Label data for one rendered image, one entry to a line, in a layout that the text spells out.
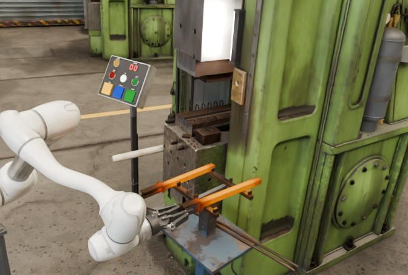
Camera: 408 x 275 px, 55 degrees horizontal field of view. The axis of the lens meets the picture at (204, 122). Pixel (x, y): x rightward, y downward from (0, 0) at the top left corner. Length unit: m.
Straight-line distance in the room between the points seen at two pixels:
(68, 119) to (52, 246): 1.45
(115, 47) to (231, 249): 5.56
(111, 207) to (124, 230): 0.08
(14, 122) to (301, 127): 1.36
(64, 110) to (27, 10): 8.30
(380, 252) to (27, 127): 2.50
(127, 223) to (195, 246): 0.69
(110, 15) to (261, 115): 5.31
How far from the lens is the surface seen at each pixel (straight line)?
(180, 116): 2.32
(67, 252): 2.90
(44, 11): 9.94
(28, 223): 3.21
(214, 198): 1.63
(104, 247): 1.36
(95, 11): 7.15
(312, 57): 2.11
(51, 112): 1.64
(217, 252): 1.85
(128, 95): 2.56
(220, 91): 2.57
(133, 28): 6.97
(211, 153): 2.17
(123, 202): 1.22
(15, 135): 1.57
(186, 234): 1.92
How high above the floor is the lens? 1.91
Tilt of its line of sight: 24 degrees down
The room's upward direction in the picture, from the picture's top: 4 degrees clockwise
